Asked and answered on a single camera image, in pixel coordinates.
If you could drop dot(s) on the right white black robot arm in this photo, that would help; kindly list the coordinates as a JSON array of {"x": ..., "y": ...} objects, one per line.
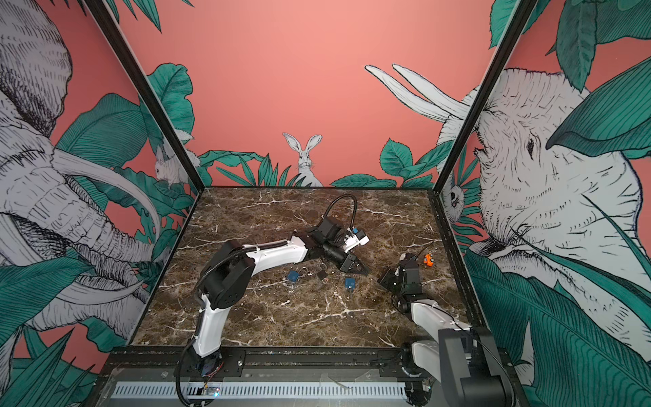
[{"x": 463, "y": 359}]

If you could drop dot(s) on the left black frame post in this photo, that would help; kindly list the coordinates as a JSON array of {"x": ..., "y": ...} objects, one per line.
[{"x": 109, "y": 27}]

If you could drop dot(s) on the black frame post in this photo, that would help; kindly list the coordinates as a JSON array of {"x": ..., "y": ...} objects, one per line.
[
  {"x": 519, "y": 18},
  {"x": 109, "y": 27}
]

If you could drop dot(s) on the right black frame post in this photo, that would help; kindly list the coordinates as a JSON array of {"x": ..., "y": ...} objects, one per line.
[{"x": 519, "y": 18}]

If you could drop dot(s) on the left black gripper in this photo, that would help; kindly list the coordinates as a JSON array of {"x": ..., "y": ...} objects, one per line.
[{"x": 349, "y": 264}]

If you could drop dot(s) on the white slotted cable duct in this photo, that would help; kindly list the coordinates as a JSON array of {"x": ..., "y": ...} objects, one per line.
[{"x": 260, "y": 390}]

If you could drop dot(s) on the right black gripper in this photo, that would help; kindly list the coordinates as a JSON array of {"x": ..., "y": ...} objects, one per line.
[{"x": 388, "y": 278}]

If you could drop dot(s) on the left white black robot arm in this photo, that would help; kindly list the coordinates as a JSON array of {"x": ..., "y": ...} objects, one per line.
[{"x": 225, "y": 278}]

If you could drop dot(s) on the orange small object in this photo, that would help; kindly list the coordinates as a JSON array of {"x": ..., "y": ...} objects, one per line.
[{"x": 428, "y": 260}]

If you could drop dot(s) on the black front mounting rail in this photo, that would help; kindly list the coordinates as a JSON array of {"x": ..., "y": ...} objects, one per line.
[{"x": 390, "y": 362}]

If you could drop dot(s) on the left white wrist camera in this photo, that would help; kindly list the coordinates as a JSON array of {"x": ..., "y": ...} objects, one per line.
[{"x": 354, "y": 237}]

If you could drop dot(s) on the blue padlock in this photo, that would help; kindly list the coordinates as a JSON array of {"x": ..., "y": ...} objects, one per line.
[
  {"x": 350, "y": 284},
  {"x": 293, "y": 276}
]

